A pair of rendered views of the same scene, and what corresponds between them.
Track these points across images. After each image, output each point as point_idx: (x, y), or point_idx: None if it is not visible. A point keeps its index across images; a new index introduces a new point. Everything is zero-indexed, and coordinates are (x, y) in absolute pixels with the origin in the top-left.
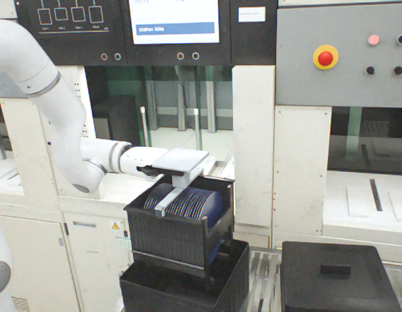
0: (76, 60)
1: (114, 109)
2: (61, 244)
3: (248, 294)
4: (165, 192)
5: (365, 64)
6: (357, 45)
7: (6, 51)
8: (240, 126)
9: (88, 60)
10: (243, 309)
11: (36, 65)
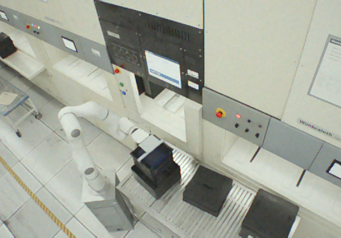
0: (128, 69)
1: None
2: None
3: (180, 179)
4: None
5: (235, 121)
6: (232, 114)
7: (89, 115)
8: (187, 121)
9: (132, 71)
10: (175, 185)
11: (99, 115)
